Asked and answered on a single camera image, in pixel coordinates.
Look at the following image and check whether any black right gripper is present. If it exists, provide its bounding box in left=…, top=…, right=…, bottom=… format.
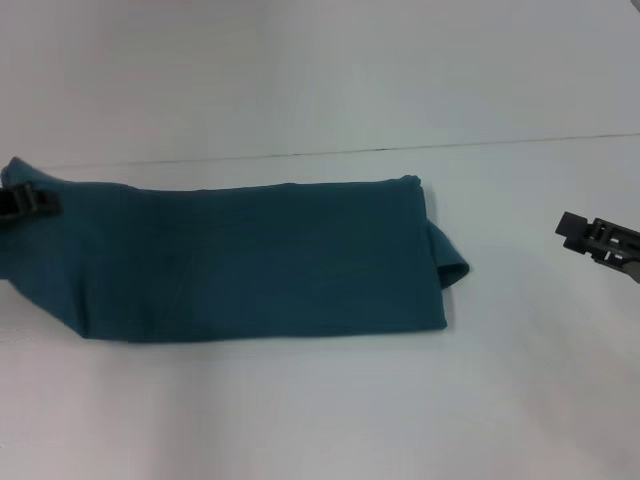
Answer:
left=553, top=210, right=640, bottom=286

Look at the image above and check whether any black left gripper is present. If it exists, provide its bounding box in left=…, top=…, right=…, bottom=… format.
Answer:
left=0, top=182, right=63, bottom=226

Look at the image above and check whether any teal t-shirt with FREE print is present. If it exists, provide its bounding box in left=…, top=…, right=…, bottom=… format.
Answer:
left=0, top=155, right=472, bottom=346

